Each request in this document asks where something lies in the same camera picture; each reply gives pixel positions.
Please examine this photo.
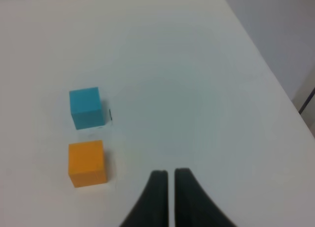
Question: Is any orange cube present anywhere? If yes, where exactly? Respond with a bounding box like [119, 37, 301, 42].
[68, 140, 108, 188]

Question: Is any loose blue cube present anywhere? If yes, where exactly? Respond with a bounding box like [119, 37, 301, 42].
[69, 87, 105, 130]

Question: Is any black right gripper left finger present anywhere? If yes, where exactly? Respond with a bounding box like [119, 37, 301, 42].
[121, 170, 169, 227]

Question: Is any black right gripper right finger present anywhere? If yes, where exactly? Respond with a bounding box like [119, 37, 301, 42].
[174, 168, 235, 227]

